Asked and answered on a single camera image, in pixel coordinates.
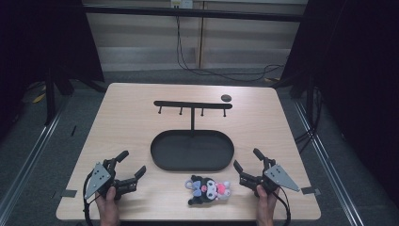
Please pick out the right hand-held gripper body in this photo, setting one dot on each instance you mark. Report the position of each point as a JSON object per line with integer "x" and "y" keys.
{"x": 277, "y": 177}

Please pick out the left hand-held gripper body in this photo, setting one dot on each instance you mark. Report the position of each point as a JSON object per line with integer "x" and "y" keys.
{"x": 99, "y": 177}

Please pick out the black hook stand with tray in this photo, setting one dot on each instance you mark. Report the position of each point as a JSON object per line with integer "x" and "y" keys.
{"x": 192, "y": 151}

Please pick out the person's right hand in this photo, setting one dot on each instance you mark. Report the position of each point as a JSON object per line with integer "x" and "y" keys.
{"x": 266, "y": 205}

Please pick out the person's left hand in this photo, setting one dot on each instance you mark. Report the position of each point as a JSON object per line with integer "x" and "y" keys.
{"x": 109, "y": 207}

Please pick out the grey tape piece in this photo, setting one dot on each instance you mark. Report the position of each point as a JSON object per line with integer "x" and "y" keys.
{"x": 310, "y": 190}
{"x": 69, "y": 193}

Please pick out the black tape strip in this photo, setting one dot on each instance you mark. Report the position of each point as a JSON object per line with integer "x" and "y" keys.
{"x": 73, "y": 131}

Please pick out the black round table cap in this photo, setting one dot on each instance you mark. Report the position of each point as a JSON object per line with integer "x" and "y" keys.
{"x": 226, "y": 98}

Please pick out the black metal stand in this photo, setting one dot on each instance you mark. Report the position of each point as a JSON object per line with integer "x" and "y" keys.
{"x": 49, "y": 100}

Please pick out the yellow scrap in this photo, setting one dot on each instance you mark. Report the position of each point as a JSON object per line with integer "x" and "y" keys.
{"x": 39, "y": 98}

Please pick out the black curtain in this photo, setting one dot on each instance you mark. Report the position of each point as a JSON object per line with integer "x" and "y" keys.
{"x": 37, "y": 37}
{"x": 354, "y": 78}

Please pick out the black horizontal bar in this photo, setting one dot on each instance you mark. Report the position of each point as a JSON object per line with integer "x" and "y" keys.
{"x": 141, "y": 11}

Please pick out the metal floor rail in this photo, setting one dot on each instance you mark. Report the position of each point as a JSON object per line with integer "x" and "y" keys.
{"x": 329, "y": 163}
{"x": 28, "y": 169}

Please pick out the white wall socket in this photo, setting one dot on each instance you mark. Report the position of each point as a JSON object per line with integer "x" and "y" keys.
{"x": 182, "y": 3}

